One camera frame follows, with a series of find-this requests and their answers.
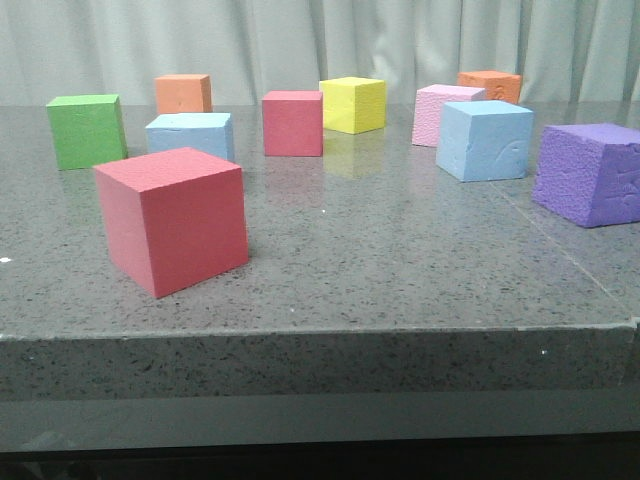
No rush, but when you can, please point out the orange foam cube left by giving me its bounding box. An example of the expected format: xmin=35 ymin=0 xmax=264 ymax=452
xmin=154 ymin=74 xmax=213 ymax=114

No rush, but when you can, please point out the orange foam cube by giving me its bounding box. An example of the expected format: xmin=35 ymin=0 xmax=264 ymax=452
xmin=457 ymin=70 xmax=522 ymax=104
xmin=154 ymin=74 xmax=213 ymax=114

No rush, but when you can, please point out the pink foam cube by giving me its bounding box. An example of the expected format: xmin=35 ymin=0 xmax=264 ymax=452
xmin=411 ymin=84 xmax=486 ymax=147

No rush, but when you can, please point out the green foam cube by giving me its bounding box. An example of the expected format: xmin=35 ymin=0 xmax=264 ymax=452
xmin=46 ymin=94 xmax=128 ymax=170

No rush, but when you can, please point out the light blue cube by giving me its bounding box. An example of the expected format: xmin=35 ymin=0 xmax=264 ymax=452
xmin=145 ymin=112 xmax=235 ymax=161
xmin=436 ymin=100 xmax=534 ymax=182

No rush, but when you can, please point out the grey curtain backdrop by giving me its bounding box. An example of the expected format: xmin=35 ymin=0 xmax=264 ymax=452
xmin=1 ymin=1 xmax=639 ymax=106

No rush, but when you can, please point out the small red foam cube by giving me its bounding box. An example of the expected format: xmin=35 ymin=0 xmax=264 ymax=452
xmin=262 ymin=90 xmax=323 ymax=157

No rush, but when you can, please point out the yellow foam cube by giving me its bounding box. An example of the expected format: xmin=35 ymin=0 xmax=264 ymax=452
xmin=319 ymin=77 xmax=387 ymax=134

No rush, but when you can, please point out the large red foam cube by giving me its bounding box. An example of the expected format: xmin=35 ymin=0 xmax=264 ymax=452
xmin=94 ymin=147 xmax=248 ymax=298

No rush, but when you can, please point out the purple foam cube right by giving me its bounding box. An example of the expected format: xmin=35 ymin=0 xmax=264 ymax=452
xmin=532 ymin=123 xmax=639 ymax=228

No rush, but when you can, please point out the orange foam cube right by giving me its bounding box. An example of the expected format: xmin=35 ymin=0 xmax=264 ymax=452
xmin=457 ymin=70 xmax=522 ymax=104

